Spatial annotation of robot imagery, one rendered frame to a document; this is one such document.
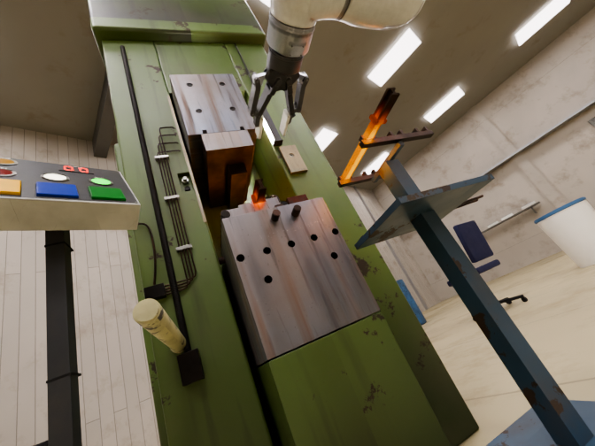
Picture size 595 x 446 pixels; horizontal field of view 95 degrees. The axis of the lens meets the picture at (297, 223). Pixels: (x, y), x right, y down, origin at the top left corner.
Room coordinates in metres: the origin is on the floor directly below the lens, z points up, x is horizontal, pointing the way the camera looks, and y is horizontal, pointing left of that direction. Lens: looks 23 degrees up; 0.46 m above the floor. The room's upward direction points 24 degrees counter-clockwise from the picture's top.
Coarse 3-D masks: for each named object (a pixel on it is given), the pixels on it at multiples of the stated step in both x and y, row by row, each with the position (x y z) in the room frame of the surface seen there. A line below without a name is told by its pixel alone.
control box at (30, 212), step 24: (0, 168) 0.44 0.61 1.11; (24, 168) 0.48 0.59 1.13; (48, 168) 0.53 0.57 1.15; (96, 168) 0.63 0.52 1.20; (24, 192) 0.43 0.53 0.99; (0, 216) 0.42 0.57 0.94; (24, 216) 0.45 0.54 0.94; (48, 216) 0.48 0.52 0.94; (72, 216) 0.51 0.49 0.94; (96, 216) 0.54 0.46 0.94; (120, 216) 0.58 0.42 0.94
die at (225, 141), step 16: (208, 144) 0.84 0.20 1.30; (224, 144) 0.87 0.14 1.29; (240, 144) 0.89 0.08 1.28; (208, 160) 0.89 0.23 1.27; (224, 160) 0.93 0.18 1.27; (240, 160) 0.97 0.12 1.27; (208, 176) 0.98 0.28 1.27; (224, 176) 1.03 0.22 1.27; (208, 192) 1.10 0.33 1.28; (224, 192) 1.14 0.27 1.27
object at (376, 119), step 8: (392, 88) 0.61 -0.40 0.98; (384, 96) 0.63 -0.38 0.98; (392, 96) 0.61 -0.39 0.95; (384, 104) 0.65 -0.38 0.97; (392, 104) 0.65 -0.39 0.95; (376, 112) 0.68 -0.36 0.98; (384, 112) 0.66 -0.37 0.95; (376, 120) 0.69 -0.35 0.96; (384, 120) 0.70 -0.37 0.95; (368, 128) 0.73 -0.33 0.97; (376, 128) 0.73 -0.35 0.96; (368, 136) 0.75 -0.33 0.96; (360, 152) 0.82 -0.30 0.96; (352, 160) 0.86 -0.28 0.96; (352, 168) 0.90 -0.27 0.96; (344, 176) 0.94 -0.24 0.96
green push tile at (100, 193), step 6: (90, 186) 0.54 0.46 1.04; (90, 192) 0.52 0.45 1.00; (96, 192) 0.53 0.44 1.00; (102, 192) 0.54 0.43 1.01; (108, 192) 0.56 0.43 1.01; (114, 192) 0.57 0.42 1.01; (120, 192) 0.58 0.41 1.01; (96, 198) 0.52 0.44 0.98; (102, 198) 0.53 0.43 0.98; (108, 198) 0.54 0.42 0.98; (114, 198) 0.55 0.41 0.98; (120, 198) 0.56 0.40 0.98
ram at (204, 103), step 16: (176, 80) 0.82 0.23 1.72; (192, 80) 0.85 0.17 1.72; (208, 80) 0.88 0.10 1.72; (224, 80) 0.92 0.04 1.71; (176, 96) 0.82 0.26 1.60; (192, 96) 0.84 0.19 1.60; (208, 96) 0.87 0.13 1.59; (224, 96) 0.90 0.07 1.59; (240, 96) 0.93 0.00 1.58; (176, 112) 0.95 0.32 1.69; (192, 112) 0.83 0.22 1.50; (208, 112) 0.86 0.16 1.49; (224, 112) 0.89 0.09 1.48; (240, 112) 0.92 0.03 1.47; (192, 128) 0.82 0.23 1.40; (208, 128) 0.85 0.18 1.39; (224, 128) 0.88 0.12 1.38; (240, 128) 0.92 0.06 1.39; (192, 144) 0.87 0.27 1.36; (192, 160) 0.95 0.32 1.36
